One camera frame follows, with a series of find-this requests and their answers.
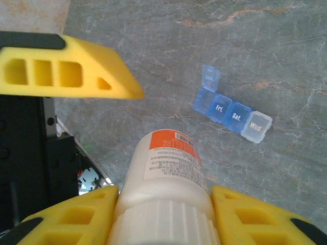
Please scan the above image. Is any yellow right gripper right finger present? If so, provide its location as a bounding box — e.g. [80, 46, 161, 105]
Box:
[212, 185, 327, 245]

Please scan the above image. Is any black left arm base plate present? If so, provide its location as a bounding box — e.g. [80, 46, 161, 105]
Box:
[47, 134, 79, 196]

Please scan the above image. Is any blue weekly pill organizer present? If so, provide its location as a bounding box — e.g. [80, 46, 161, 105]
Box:
[193, 64, 273, 144]

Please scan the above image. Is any white pill bottle orange label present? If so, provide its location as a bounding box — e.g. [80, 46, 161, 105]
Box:
[106, 129, 221, 245]

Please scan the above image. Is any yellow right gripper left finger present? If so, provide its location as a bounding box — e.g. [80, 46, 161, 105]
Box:
[15, 185, 120, 245]

